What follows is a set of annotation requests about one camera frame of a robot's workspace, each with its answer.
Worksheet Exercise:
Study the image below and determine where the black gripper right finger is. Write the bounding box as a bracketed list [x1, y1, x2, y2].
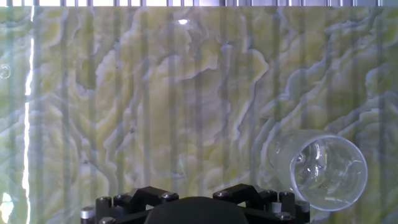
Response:
[213, 183, 311, 224]

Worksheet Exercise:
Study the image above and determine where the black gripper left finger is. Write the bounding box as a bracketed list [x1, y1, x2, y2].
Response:
[80, 185, 180, 224]

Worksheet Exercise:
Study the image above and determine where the clear plastic cup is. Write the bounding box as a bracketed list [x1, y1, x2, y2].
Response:
[269, 129, 369, 212]

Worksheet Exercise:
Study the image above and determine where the green marble pattern mat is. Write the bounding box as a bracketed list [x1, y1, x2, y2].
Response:
[0, 6, 398, 224]

